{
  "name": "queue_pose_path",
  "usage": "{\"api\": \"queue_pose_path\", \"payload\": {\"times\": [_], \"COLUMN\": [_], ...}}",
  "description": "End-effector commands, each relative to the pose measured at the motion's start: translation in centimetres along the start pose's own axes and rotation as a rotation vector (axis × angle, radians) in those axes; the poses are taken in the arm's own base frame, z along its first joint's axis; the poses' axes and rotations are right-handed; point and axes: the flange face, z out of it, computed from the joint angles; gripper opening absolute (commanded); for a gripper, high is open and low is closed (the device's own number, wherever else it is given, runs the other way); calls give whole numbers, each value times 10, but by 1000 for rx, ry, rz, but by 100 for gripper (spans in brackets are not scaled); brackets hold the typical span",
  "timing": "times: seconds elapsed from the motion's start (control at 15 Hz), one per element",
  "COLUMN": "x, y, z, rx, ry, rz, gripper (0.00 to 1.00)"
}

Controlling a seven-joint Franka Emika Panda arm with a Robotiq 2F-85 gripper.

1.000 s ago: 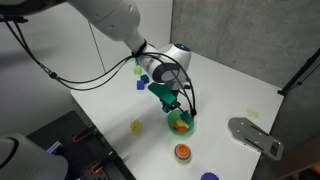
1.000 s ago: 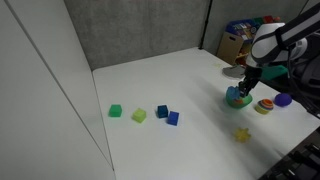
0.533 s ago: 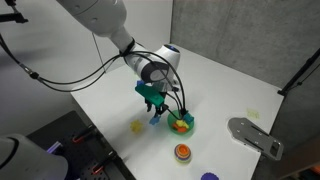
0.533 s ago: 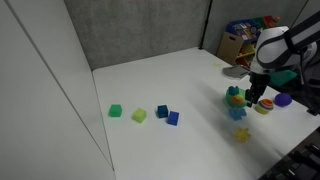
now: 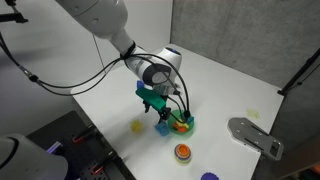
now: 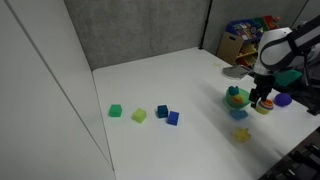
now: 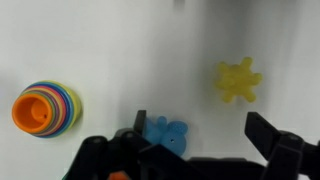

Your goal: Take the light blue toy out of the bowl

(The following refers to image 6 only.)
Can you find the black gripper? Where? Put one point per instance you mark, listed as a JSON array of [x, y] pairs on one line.
[[264, 83]]

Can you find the green bowl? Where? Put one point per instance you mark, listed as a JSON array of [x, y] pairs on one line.
[[245, 96]]

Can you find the light blue toy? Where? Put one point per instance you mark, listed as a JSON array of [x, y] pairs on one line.
[[238, 114]]

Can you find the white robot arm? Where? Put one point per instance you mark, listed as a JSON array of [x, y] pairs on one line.
[[278, 50]]

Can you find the orange yellow toy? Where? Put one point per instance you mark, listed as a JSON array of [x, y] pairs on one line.
[[238, 98]]

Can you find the dark teal toy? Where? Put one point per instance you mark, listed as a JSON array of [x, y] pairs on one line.
[[233, 90]]

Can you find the yellow spiky toy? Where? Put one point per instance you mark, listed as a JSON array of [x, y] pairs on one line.
[[242, 134]]

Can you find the colourful toy bin shelf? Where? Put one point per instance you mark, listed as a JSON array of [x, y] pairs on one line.
[[245, 40]]

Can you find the purple ball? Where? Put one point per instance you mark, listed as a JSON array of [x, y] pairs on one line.
[[283, 99]]

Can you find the gray flat pad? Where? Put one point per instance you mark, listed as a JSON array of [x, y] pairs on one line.
[[235, 72]]

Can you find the black office chair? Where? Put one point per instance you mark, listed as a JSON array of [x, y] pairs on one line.
[[311, 86]]

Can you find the bright blue cube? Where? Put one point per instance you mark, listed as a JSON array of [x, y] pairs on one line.
[[173, 118]]

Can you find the black vertical pole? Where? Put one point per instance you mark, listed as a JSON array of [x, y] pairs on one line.
[[206, 23]]

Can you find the dark blue cube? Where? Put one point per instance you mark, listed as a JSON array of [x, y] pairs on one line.
[[162, 111]]

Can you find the yellow-green cube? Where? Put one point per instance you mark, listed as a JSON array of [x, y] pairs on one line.
[[139, 115]]

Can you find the green cube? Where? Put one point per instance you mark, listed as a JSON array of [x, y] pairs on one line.
[[115, 110]]

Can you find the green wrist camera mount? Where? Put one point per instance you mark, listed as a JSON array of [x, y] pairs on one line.
[[287, 77]]

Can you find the black equipment frame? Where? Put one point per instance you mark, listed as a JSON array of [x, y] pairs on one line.
[[300, 160]]

